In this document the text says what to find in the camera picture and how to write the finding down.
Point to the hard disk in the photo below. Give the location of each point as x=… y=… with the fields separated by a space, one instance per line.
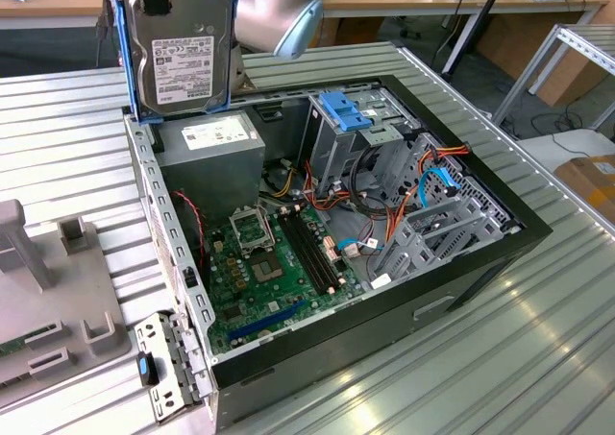
x=182 y=70

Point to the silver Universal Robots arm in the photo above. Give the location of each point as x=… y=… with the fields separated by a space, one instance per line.
x=269 y=17

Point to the grey metal disk bay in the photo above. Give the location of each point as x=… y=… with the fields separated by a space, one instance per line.
x=487 y=221

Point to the wooden office desk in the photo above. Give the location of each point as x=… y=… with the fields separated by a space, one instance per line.
x=62 y=3
x=375 y=2

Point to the grey power supply unit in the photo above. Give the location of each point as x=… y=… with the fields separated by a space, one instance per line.
x=211 y=176

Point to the blue plastic drive latch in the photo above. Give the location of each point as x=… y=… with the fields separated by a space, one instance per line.
x=343 y=111

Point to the grey optical drive cage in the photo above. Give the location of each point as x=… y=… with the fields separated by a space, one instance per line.
x=336 y=156

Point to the black RAM slot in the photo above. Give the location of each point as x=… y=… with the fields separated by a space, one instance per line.
x=302 y=243
x=314 y=243

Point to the CPU socket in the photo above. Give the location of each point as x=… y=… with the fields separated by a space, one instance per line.
x=266 y=267

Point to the green motherboard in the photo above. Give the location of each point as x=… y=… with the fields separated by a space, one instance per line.
x=240 y=281

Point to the grey parts rack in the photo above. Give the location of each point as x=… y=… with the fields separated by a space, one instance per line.
x=57 y=286

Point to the black tripod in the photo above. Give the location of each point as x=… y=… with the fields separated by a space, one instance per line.
x=491 y=0

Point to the blue expansion slot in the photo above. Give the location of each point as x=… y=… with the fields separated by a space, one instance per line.
x=266 y=320

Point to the white paper label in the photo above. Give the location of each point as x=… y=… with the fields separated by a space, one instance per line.
x=380 y=281

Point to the green RAM stick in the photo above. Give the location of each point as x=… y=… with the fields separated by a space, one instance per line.
x=12 y=346

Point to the black open PC case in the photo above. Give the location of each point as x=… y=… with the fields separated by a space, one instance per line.
x=336 y=339

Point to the white table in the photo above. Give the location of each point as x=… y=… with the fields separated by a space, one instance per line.
x=543 y=152

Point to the brown square base plate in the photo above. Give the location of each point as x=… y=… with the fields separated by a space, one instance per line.
x=246 y=86

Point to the metal expansion slot bracket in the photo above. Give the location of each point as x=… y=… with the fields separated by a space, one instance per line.
x=154 y=329

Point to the blue black bracket latch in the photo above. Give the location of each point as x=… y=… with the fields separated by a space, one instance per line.
x=143 y=370

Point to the metal shelf frame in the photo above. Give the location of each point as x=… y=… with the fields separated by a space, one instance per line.
x=576 y=41

